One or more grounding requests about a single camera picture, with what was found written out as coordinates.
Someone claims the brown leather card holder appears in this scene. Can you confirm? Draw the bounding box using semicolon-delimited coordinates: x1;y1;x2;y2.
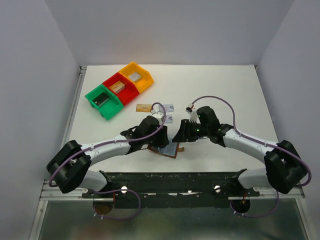
147;142;185;159

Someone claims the gold credit card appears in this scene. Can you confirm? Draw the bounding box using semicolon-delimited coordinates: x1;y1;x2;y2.
136;103;152;113

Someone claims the silver VIP credit card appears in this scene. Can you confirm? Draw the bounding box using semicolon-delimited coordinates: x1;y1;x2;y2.
163;104;175;113

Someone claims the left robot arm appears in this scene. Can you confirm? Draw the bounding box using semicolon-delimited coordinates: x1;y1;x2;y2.
46;116;169;194

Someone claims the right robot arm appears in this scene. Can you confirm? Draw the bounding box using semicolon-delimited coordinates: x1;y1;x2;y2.
172;106;307;194

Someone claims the green plastic bin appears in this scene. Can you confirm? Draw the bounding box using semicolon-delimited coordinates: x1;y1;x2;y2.
85;84;124;120

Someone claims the yellow plastic bin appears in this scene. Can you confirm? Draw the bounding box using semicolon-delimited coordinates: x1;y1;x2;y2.
119;62;154;93

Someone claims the gold metal block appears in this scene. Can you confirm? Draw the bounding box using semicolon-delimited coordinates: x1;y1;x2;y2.
110;82;126;94

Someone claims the silver metal block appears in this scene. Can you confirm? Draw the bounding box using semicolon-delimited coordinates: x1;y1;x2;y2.
128;72;142;83

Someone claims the dark metal block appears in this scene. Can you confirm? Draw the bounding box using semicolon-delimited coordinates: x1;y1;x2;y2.
93;92;110;108

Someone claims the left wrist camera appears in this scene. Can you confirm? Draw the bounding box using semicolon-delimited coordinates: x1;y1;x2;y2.
150;109;166;124

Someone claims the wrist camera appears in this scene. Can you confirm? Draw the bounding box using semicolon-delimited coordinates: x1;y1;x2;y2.
185;103;198;123
150;109;166;124

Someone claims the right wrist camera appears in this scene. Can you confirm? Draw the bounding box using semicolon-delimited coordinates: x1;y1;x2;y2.
185;103;198;123

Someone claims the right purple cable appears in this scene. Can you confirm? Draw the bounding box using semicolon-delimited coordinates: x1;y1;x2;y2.
188;95;313;218

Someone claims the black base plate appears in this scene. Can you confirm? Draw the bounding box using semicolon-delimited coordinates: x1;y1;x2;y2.
82;171;258;209

